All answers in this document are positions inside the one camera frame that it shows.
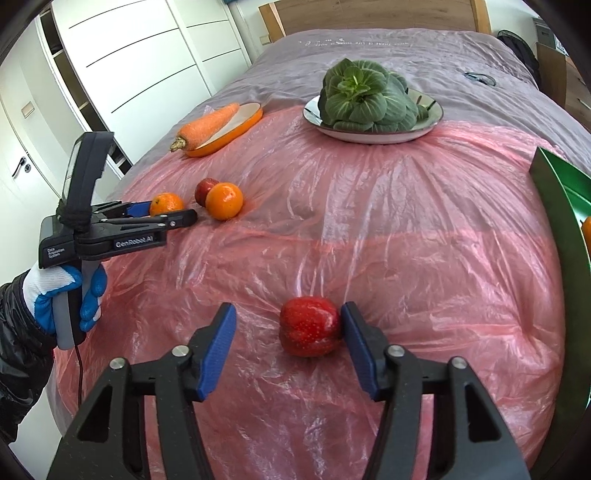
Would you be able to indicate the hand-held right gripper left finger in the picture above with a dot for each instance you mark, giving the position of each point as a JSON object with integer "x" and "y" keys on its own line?
{"x": 217, "y": 350}

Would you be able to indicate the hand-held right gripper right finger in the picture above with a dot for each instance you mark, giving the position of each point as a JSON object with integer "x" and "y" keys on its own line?
{"x": 362, "y": 350}

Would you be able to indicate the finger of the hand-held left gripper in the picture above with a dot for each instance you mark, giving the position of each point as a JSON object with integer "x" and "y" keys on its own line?
{"x": 138, "y": 210}
{"x": 157, "y": 220}

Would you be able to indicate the orange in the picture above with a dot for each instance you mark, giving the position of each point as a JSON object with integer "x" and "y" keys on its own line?
{"x": 587, "y": 235}
{"x": 225, "y": 201}
{"x": 167, "y": 203}

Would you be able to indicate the red apple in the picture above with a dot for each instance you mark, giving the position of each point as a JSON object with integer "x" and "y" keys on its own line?
{"x": 203, "y": 189}
{"x": 309, "y": 327}

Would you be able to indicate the green tray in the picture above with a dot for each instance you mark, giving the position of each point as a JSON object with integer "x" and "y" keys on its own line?
{"x": 563, "y": 194}

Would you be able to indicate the person's left forearm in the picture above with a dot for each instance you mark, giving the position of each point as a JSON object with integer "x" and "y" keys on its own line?
{"x": 18, "y": 350}

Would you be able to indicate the person's left hand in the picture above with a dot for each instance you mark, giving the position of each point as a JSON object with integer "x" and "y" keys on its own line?
{"x": 46, "y": 281}

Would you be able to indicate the white door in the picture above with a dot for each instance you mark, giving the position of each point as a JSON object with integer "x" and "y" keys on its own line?
{"x": 27, "y": 203}

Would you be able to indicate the carrot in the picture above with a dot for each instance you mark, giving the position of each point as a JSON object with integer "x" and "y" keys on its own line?
{"x": 207, "y": 124}

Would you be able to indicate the pink plastic sheet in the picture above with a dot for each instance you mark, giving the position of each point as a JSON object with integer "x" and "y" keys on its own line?
{"x": 415, "y": 254}

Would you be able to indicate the orange rimmed plate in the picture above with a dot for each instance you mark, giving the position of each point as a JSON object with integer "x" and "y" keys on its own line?
{"x": 240, "y": 120}

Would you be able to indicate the white wardrobe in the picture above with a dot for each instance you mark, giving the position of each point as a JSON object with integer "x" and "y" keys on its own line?
{"x": 138, "y": 60}

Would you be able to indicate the white enamel plate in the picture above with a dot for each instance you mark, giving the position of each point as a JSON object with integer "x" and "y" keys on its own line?
{"x": 369, "y": 137}

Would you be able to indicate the green bok choy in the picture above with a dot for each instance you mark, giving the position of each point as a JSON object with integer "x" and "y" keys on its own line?
{"x": 364, "y": 97}

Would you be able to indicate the wooden headboard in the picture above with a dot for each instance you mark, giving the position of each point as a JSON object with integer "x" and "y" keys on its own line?
{"x": 369, "y": 16}

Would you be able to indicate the black backpack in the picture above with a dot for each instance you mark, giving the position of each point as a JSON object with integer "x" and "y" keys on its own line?
{"x": 519, "y": 55}

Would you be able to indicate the wooden drawer cabinet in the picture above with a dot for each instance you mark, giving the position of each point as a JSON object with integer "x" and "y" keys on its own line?
{"x": 577, "y": 92}

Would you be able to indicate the wall control panel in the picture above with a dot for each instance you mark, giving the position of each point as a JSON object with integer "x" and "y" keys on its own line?
{"x": 28, "y": 108}

